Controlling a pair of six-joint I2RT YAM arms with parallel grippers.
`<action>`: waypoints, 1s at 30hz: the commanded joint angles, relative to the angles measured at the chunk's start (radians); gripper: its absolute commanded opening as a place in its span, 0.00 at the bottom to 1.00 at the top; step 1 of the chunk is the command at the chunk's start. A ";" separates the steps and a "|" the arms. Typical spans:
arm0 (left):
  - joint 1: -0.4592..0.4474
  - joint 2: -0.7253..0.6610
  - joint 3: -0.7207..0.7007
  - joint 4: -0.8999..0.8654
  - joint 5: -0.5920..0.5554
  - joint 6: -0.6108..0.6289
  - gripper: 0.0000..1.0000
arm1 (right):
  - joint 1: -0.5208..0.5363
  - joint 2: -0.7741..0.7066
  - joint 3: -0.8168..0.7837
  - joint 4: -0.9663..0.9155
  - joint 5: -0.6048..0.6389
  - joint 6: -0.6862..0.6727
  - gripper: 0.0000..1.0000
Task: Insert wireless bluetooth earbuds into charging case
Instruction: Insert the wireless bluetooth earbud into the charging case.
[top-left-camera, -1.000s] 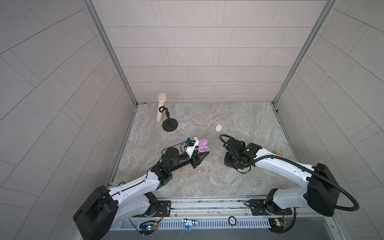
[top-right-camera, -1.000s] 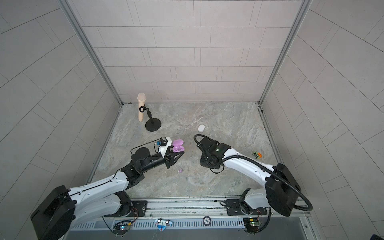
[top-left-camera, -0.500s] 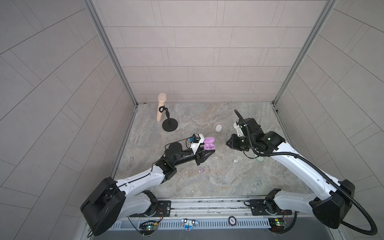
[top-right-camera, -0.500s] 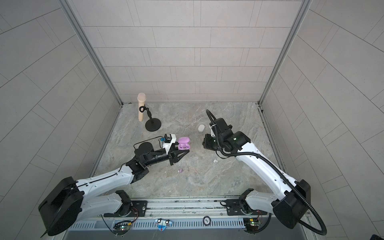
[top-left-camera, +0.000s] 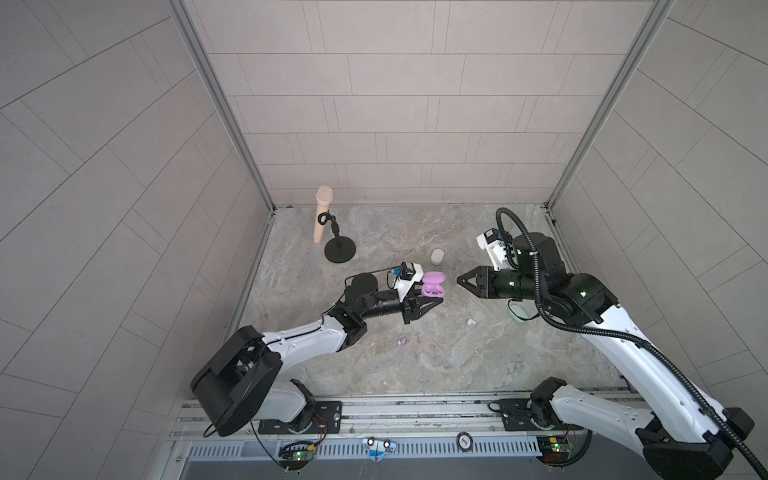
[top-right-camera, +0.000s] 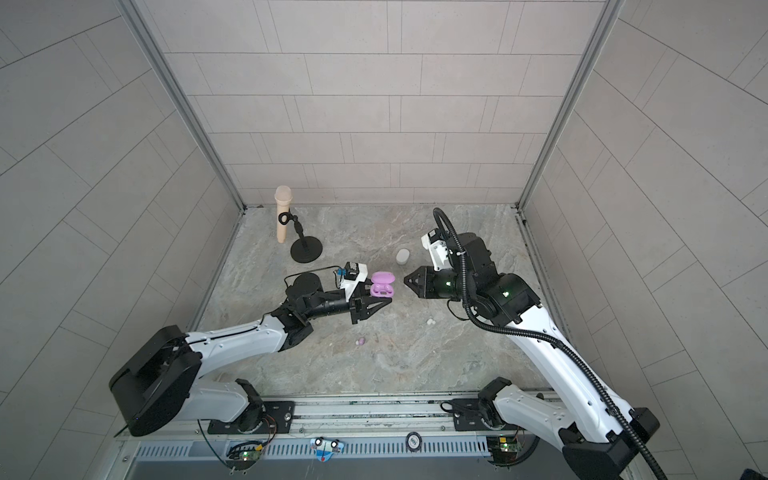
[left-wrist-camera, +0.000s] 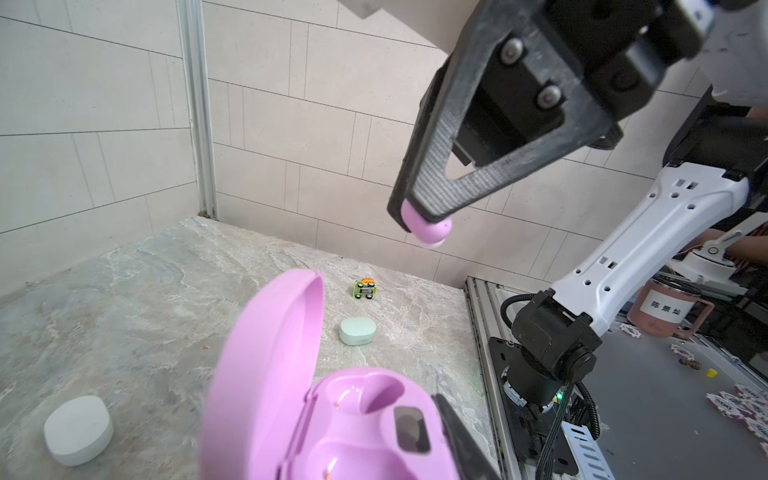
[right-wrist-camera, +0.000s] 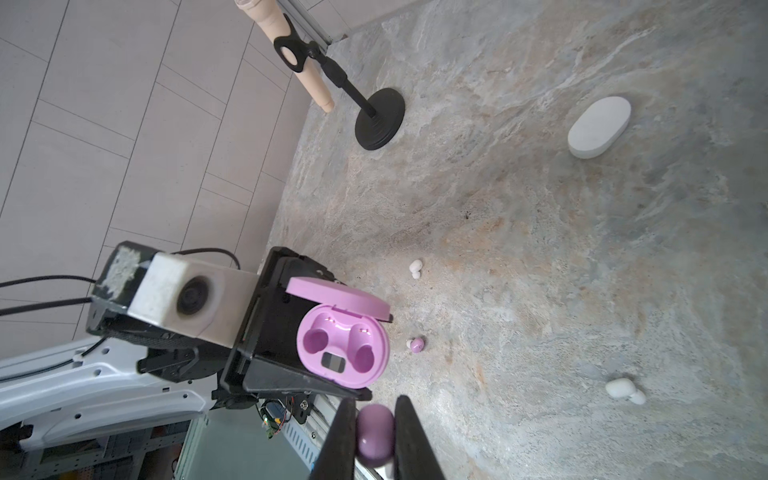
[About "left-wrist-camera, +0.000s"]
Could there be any mint green earbud case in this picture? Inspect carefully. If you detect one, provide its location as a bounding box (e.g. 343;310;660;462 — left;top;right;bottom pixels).
339;317;377;346

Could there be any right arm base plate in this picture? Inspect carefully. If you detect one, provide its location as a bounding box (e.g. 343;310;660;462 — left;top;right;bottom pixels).
488;337;579;478

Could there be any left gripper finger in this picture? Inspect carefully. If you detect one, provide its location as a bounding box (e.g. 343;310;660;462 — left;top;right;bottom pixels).
431;394;500;480

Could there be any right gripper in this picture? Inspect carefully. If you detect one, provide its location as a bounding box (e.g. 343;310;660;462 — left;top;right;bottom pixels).
387;1;715;231

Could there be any purple earbud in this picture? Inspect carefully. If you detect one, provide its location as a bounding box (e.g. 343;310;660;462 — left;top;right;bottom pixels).
401;200;453;248

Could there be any purple earbud case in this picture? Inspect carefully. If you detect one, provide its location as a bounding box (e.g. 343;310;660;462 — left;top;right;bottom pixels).
199;269;458;479

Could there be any green orange toy car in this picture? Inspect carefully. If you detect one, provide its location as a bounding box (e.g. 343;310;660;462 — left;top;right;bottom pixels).
352;278;378;300

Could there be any pink mug with label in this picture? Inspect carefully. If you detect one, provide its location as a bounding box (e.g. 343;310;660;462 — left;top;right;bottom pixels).
627;279;715;340

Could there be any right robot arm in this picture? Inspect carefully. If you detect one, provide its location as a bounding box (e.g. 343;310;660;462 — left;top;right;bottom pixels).
387;1;767;408

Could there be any aluminium frame rail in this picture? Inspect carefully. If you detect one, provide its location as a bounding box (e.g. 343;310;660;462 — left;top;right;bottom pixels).
464;276;535;479

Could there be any white earbud case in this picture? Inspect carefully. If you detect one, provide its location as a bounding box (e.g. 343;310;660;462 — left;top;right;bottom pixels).
43;395;114;467

